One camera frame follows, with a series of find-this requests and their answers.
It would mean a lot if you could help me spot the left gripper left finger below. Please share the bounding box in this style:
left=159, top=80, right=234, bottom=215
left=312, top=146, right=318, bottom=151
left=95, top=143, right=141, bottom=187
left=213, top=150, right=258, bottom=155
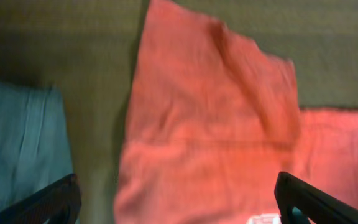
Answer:
left=0, top=174, right=81, bottom=224

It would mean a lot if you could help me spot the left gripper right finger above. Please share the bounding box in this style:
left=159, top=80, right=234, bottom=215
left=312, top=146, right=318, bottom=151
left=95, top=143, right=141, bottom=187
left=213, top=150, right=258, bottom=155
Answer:
left=274, top=172, right=358, bottom=224

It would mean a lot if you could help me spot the red orange printed t-shirt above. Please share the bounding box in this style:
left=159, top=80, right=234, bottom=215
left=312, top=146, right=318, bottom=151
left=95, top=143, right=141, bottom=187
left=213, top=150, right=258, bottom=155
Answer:
left=114, top=1, right=358, bottom=223

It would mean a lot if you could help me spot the grey folded garment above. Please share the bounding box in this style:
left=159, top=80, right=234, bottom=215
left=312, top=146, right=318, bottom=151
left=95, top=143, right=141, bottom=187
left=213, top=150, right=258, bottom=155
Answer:
left=0, top=82, right=73, bottom=211

